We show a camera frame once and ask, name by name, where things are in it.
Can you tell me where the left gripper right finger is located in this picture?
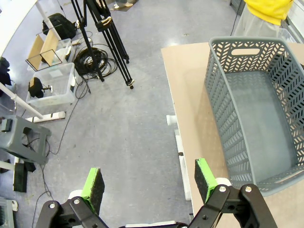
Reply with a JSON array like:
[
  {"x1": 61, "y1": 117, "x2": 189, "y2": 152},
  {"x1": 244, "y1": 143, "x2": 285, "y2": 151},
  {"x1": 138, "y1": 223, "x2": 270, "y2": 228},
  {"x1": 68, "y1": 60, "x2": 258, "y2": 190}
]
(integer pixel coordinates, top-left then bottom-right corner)
[{"x1": 190, "y1": 158, "x2": 278, "y2": 228}]

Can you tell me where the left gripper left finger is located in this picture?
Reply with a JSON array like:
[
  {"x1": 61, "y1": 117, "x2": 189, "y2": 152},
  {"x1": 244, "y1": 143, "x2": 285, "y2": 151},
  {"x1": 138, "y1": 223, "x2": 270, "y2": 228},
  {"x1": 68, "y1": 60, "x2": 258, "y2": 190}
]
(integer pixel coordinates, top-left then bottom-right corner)
[{"x1": 35, "y1": 167, "x2": 109, "y2": 228}]

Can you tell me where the grey plastic lattice basket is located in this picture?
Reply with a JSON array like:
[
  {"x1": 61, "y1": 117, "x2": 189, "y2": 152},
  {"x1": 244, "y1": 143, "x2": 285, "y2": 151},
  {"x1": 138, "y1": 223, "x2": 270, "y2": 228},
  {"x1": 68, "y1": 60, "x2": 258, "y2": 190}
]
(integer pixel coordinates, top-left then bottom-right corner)
[{"x1": 204, "y1": 36, "x2": 304, "y2": 197}]

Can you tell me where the grey plastic stool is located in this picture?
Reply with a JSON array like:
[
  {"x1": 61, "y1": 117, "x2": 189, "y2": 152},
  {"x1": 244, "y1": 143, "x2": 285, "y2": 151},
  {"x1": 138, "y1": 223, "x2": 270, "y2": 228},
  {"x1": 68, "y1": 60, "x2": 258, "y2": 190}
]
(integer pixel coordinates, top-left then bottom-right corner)
[{"x1": 0, "y1": 115, "x2": 52, "y2": 165}]

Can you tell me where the white table with legs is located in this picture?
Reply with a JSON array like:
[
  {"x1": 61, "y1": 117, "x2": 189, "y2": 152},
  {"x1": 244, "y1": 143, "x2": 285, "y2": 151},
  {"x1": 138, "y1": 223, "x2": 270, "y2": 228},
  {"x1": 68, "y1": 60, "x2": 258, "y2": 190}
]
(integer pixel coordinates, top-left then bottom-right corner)
[{"x1": 0, "y1": 0, "x2": 67, "y2": 124}]

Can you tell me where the large clear plastic bin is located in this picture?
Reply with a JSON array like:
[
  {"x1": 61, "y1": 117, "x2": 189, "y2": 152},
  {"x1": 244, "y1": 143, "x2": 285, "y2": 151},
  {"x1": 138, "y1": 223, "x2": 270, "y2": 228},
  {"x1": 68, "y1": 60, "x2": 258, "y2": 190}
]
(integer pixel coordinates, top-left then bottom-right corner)
[{"x1": 25, "y1": 63, "x2": 76, "y2": 109}]

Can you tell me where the black clamp device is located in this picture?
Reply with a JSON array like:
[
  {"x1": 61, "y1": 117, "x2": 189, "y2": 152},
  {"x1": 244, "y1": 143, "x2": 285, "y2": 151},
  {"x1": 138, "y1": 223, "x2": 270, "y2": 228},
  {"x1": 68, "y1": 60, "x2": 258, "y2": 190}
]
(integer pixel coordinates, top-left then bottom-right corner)
[{"x1": 28, "y1": 77, "x2": 52, "y2": 98}]

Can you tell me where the small clear plastic bin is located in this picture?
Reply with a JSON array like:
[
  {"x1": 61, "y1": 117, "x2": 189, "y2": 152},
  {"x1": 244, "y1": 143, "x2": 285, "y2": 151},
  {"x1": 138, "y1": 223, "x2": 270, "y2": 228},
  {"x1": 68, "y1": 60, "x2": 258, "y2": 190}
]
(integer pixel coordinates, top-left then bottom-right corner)
[{"x1": 55, "y1": 38, "x2": 75, "y2": 64}]

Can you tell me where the clear plastic storage box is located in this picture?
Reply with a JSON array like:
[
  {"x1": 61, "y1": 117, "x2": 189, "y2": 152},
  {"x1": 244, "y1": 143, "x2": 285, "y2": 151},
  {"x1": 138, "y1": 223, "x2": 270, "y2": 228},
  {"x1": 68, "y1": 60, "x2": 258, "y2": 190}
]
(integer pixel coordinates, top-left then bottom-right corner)
[{"x1": 277, "y1": 28, "x2": 299, "y2": 44}]

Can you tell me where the black backpack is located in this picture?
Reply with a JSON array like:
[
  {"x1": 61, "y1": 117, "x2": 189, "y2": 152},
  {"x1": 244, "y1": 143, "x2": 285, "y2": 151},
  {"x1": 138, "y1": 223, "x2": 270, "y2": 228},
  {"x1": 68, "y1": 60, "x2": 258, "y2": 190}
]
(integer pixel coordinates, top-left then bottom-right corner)
[{"x1": 42, "y1": 13, "x2": 77, "y2": 40}]

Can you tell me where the person in yellow hoodie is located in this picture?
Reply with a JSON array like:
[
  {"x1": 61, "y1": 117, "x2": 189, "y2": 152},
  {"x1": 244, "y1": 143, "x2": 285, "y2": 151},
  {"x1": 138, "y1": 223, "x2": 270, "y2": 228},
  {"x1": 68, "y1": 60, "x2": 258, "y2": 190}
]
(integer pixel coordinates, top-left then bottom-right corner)
[{"x1": 234, "y1": 0, "x2": 295, "y2": 38}]

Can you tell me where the white table leg frame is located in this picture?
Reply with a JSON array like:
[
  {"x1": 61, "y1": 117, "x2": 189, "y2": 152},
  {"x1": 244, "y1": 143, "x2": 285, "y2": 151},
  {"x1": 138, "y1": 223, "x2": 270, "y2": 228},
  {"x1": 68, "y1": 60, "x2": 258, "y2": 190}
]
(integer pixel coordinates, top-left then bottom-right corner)
[{"x1": 166, "y1": 115, "x2": 193, "y2": 201}]

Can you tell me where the black cable coil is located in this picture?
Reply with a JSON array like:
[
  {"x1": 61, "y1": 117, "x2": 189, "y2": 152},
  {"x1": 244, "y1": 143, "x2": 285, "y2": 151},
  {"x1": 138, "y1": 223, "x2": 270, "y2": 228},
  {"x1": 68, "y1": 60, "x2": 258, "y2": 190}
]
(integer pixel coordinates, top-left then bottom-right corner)
[{"x1": 73, "y1": 44, "x2": 117, "y2": 79}]

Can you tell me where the black camera tripod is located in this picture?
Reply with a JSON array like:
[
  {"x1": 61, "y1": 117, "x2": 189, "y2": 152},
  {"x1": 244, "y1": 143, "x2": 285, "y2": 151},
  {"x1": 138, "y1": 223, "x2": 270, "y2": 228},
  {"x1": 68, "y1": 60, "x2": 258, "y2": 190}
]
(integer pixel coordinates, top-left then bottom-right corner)
[{"x1": 70, "y1": 0, "x2": 135, "y2": 90}]

